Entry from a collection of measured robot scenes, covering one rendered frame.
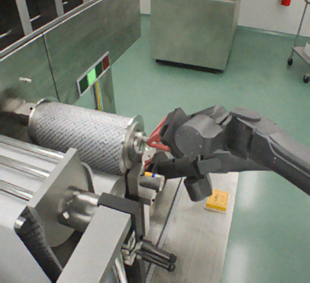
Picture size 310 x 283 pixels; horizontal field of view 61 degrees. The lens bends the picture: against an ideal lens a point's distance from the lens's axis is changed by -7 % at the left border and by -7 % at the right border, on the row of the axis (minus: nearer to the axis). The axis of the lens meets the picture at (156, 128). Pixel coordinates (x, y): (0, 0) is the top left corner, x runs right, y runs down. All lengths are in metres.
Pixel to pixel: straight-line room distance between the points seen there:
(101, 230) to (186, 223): 0.65
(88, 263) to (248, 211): 1.89
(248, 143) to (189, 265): 0.49
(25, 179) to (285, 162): 0.38
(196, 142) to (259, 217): 1.70
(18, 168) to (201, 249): 0.66
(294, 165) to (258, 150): 0.07
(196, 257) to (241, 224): 1.19
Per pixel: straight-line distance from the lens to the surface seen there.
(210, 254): 0.91
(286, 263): 2.03
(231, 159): 0.71
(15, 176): 0.41
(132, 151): 0.65
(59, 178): 0.37
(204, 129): 0.48
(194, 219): 0.97
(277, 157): 0.47
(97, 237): 0.32
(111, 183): 0.63
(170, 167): 0.75
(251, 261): 1.96
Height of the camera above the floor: 1.72
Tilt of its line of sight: 40 degrees down
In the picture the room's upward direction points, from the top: straight up
